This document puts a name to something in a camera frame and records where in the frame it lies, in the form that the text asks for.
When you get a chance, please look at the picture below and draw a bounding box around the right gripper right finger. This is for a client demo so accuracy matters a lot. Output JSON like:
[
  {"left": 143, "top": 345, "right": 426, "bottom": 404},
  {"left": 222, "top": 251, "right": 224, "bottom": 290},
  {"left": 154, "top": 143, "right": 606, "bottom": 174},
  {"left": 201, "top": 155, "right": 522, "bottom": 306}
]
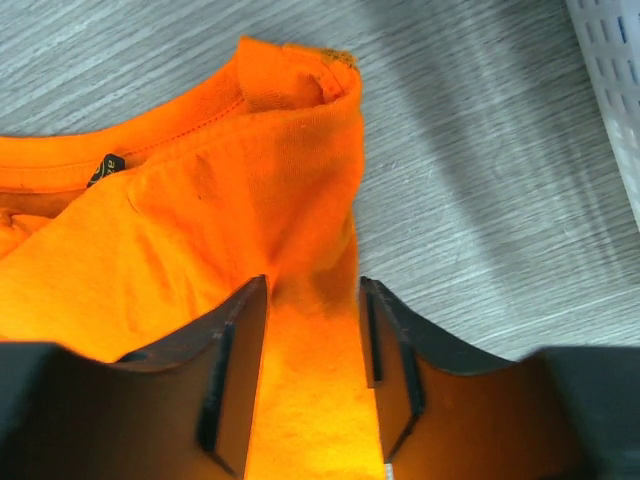
[{"left": 359, "top": 277, "right": 639, "bottom": 479}]

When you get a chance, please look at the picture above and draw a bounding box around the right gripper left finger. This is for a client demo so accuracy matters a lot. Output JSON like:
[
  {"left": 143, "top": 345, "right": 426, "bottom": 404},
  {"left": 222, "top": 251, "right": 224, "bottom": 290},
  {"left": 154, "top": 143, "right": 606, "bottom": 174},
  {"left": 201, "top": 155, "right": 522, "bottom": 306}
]
[{"left": 1, "top": 276, "right": 267, "bottom": 479}]

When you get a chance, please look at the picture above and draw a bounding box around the orange t-shirt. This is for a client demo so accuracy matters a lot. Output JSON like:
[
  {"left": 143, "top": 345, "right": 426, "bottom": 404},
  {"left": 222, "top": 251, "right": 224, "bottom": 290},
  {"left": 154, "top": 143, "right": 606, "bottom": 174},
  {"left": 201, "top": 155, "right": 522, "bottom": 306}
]
[{"left": 1, "top": 37, "right": 385, "bottom": 479}]

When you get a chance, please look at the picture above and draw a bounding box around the white plastic bin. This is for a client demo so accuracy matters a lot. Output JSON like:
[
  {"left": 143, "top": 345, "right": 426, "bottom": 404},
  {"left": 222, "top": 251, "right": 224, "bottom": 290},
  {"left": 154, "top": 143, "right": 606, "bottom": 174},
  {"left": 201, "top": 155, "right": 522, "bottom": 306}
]
[{"left": 566, "top": 0, "right": 640, "bottom": 219}]

